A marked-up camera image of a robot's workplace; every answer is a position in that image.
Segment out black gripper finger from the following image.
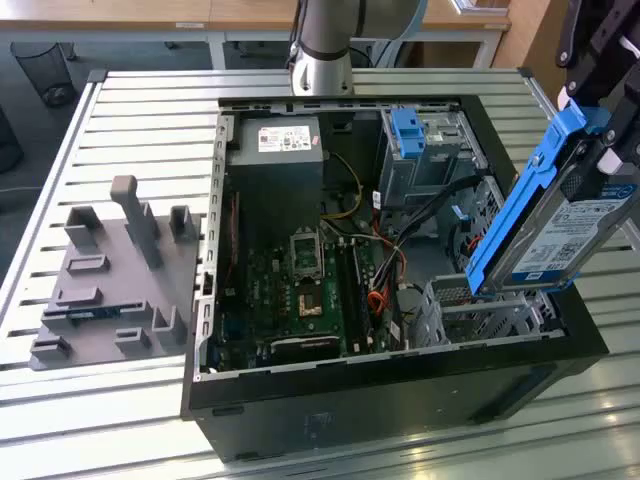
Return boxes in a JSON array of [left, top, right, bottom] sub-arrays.
[[555, 0, 627, 109], [597, 74, 640, 201]]

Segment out hard disk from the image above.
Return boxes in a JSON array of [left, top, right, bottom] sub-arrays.
[[464, 97, 640, 301]]

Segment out metal disk bay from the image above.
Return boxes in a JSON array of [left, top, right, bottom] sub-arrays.
[[407, 273, 569, 351]]

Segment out wooden cabinet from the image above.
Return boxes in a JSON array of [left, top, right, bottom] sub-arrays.
[[492, 0, 574, 76]]

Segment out metal drive cage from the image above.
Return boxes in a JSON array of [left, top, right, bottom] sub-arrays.
[[375, 107, 490, 214]]

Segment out blue drive carrier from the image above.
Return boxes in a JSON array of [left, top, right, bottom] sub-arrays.
[[391, 107, 427, 160]]

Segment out black RAM slots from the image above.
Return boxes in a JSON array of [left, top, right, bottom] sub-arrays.
[[335, 237, 375, 355]]

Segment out grey power supply unit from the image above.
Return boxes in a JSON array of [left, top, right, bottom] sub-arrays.
[[227, 114, 325, 214]]

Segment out CPU socket cover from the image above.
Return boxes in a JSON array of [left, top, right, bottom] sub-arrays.
[[289, 227, 326, 282]]

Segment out CPU socket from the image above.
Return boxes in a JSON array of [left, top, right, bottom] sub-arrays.
[[297, 284, 325, 319]]

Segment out black PC case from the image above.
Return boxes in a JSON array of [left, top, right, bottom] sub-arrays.
[[179, 93, 609, 464]]

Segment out black graphics card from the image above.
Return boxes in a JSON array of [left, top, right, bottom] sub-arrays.
[[269, 333, 342, 365]]

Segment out green motherboard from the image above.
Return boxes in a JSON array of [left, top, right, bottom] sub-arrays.
[[214, 219, 399, 372]]

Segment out metal slat table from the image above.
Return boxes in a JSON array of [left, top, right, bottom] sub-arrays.
[[0, 67, 640, 480]]

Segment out grey parts rack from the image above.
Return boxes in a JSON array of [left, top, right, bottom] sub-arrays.
[[29, 174, 205, 372]]

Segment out black mesh waste bin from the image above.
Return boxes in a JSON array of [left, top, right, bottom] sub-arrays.
[[9, 41, 77, 107]]

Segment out red wire bundle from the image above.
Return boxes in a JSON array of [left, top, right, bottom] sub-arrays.
[[464, 232, 490, 269]]

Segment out black sleeved wire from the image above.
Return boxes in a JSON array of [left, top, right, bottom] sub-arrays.
[[389, 174, 490, 251]]

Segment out yellow wire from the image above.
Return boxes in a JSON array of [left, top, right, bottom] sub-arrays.
[[319, 151, 365, 221]]

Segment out orange wire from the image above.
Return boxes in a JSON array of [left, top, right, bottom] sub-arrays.
[[367, 239, 409, 317]]

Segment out thin red wire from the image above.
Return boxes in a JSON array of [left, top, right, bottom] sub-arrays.
[[225, 192, 242, 297]]

